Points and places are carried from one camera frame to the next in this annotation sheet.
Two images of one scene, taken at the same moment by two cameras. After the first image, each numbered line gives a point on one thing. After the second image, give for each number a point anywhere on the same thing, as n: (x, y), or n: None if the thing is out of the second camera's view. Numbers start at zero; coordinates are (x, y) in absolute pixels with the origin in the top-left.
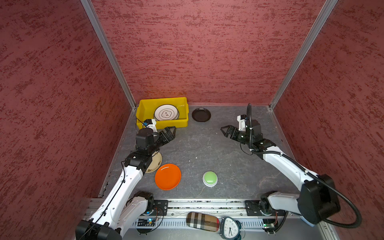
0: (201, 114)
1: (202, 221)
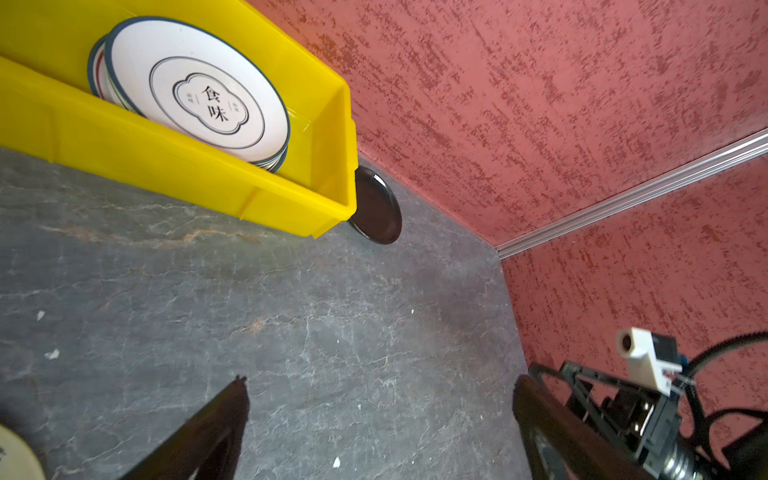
0: (378, 216)
1: None
